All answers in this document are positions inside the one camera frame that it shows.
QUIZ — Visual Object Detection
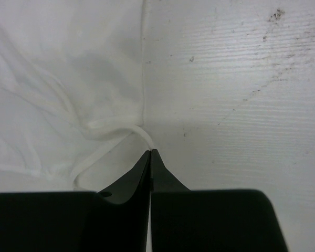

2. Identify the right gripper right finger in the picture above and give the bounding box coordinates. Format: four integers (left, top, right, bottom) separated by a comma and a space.
151, 149, 288, 251

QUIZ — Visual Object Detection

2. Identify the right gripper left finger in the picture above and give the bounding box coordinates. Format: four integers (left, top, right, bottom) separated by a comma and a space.
0, 151, 151, 251

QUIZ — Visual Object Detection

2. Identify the white tank top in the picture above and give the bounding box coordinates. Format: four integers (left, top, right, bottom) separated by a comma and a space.
0, 1, 153, 192

